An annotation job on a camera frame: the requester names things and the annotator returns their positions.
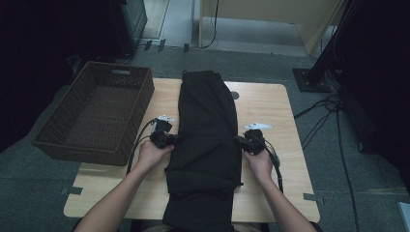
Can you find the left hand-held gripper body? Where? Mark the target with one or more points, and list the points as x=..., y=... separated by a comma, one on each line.
x=161, y=138

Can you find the brown wicker basket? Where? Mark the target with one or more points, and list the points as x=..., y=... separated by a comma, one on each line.
x=96, y=122

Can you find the person's left hand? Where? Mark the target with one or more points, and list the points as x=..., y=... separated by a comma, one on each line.
x=151, y=156

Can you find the black metal stand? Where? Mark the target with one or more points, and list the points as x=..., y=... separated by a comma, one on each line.
x=311, y=80

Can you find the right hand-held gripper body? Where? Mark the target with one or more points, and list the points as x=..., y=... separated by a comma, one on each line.
x=254, y=143

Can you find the pale box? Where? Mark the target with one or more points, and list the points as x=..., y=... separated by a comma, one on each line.
x=405, y=219

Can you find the dark floor tape strip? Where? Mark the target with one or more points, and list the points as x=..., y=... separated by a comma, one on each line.
x=161, y=45
x=147, y=45
x=186, y=47

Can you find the dark curtain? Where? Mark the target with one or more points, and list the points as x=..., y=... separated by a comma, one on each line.
x=380, y=64
x=32, y=48

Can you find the black table grommet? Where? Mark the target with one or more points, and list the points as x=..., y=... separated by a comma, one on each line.
x=236, y=95

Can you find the dark cabinet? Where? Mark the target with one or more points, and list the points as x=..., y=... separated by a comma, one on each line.
x=132, y=22

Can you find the black pants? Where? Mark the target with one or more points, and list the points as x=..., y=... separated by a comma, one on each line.
x=206, y=135

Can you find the person's lap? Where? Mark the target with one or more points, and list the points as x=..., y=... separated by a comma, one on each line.
x=148, y=228

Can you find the person's right hand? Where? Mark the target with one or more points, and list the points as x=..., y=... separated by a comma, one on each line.
x=261, y=164

